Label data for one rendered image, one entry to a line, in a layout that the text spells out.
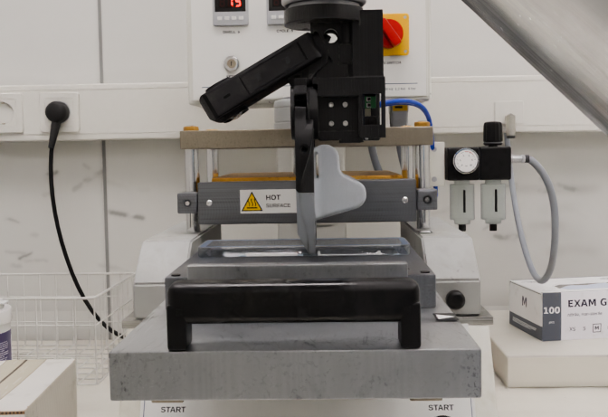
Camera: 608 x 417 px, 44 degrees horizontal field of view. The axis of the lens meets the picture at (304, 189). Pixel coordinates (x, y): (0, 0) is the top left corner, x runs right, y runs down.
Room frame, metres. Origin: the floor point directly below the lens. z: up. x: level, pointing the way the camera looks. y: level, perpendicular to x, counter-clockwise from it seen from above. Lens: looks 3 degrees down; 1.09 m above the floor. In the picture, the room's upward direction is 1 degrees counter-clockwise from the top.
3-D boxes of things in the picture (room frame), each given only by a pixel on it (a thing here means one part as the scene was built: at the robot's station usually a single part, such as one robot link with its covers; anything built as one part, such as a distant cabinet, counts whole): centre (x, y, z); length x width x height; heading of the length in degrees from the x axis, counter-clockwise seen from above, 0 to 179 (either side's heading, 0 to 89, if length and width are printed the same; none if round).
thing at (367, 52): (0.67, -0.03, 1.15); 0.09 x 0.08 x 0.12; 88
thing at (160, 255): (0.83, 0.13, 0.97); 0.25 x 0.05 x 0.07; 178
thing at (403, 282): (0.45, 0.01, 0.99); 0.15 x 0.02 x 0.04; 88
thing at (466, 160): (1.01, -0.23, 1.05); 0.15 x 0.05 x 0.15; 88
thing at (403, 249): (0.67, 0.00, 0.99); 0.18 x 0.06 x 0.02; 88
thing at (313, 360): (0.58, 0.00, 0.97); 0.30 x 0.22 x 0.08; 178
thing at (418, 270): (0.63, 0.00, 0.98); 0.20 x 0.17 x 0.03; 88
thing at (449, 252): (0.81, -0.14, 0.97); 0.26 x 0.05 x 0.07; 178
